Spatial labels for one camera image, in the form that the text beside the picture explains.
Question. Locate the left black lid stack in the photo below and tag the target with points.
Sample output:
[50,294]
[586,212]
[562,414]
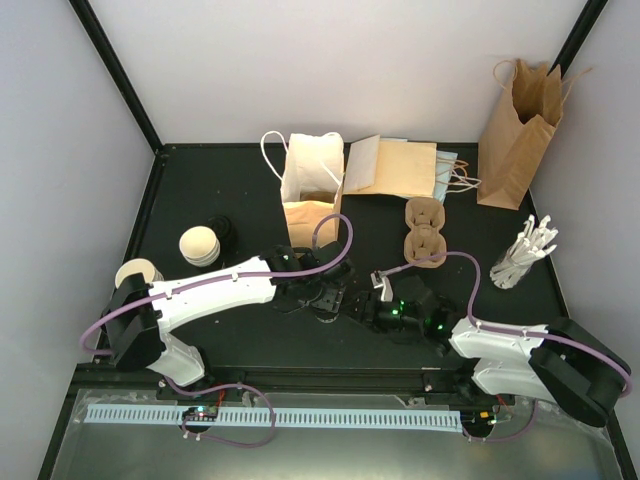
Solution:
[224,230]

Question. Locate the white stirrer bundle in cup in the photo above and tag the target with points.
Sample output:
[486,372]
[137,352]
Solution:
[534,243]

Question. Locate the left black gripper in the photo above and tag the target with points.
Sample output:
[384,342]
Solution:
[328,301]

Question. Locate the black frame post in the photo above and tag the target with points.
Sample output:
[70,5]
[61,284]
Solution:
[99,39]
[580,31]

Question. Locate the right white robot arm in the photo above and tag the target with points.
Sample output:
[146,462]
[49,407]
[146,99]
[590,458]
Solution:
[559,362]

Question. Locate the orange paper bag white handles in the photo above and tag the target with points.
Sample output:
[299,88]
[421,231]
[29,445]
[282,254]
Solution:
[312,163]

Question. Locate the tan flat paper bag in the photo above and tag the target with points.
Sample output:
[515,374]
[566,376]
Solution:
[360,177]

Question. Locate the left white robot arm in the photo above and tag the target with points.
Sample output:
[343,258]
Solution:
[142,315]

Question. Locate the white paper cup stack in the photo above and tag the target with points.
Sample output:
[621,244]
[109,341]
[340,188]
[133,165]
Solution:
[135,266]
[200,246]

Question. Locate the light blue cable duct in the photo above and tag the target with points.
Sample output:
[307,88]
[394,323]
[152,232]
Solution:
[310,418]

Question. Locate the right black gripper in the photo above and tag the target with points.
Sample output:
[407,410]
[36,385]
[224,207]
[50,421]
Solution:
[368,301]

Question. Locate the standing brown paper bag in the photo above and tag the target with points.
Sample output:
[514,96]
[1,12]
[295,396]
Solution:
[519,131]

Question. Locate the left black frame post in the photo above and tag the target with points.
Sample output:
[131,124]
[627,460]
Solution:
[99,39]

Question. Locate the right black frame post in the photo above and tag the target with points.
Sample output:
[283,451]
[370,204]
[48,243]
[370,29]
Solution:
[580,31]

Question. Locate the light blue flat paper bag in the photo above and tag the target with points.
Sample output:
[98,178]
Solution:
[413,169]

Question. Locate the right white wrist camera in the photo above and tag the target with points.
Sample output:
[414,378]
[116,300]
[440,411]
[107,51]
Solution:
[382,285]

